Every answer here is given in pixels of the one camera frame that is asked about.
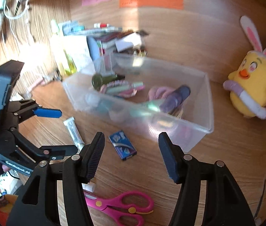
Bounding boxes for red white marker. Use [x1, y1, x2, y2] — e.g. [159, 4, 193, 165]
[94, 23, 110, 29]

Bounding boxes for purple spray bottle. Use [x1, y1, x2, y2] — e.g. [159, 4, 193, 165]
[159, 85, 191, 113]

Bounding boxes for white paper with writing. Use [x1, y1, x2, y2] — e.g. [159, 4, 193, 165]
[61, 35, 93, 71]

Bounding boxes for teal highlighter marker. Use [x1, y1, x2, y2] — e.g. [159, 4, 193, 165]
[127, 99, 164, 118]

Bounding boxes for bowl of beads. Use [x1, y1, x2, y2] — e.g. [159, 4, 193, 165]
[122, 47, 148, 57]

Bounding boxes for small white jar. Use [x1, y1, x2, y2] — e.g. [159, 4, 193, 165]
[85, 93, 102, 109]

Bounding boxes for white ointment tube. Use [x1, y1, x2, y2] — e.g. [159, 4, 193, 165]
[63, 117, 85, 152]

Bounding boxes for blue Max staple box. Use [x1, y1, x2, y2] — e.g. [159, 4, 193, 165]
[109, 130, 137, 161]

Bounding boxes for clear plastic storage bin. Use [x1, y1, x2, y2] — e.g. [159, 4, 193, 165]
[63, 54, 214, 152]

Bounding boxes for green glass bottle white cap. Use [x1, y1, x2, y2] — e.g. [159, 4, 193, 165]
[91, 73, 125, 90]

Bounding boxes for small white box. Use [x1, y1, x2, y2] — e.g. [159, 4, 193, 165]
[115, 33, 143, 52]

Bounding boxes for pink scissors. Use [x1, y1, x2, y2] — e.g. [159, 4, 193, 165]
[84, 191, 154, 226]

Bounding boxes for yellow green spray bottle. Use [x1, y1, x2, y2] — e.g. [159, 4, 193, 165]
[50, 19, 77, 77]

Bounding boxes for white charging cable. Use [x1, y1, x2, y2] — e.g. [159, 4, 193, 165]
[2, 0, 37, 43]

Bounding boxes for person's left hand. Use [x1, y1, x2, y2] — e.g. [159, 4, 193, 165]
[2, 164, 11, 173]

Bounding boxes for yellow chick plush toy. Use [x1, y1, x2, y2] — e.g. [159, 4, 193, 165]
[223, 15, 266, 119]

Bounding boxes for stack of books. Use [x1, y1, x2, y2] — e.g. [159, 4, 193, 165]
[62, 20, 150, 59]

